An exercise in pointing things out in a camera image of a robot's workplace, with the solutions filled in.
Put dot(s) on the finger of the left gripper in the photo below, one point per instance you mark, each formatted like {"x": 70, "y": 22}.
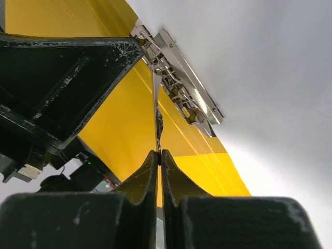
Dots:
{"x": 51, "y": 87}

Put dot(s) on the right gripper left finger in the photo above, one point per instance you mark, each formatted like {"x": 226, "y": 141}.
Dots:
{"x": 122, "y": 218}

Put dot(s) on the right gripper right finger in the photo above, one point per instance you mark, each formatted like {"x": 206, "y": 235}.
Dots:
{"x": 195, "y": 219}

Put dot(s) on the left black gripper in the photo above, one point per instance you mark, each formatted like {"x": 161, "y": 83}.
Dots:
{"x": 22, "y": 160}

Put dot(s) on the yellow plastic folder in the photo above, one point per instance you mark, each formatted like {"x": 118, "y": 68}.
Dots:
{"x": 121, "y": 132}

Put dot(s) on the silver folder clip mechanism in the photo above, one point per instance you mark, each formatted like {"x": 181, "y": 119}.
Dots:
{"x": 171, "y": 72}

